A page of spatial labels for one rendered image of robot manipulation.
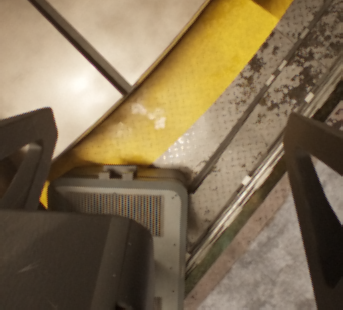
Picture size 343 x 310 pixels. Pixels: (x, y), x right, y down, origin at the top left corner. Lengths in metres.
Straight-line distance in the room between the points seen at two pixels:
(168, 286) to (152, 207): 0.31
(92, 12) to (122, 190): 0.61
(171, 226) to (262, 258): 0.55
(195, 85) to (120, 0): 0.48
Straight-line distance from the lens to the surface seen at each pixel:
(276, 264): 1.58
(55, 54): 1.11
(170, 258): 1.21
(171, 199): 1.12
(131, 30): 1.06
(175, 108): 1.33
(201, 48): 1.35
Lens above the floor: 1.33
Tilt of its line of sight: 83 degrees down
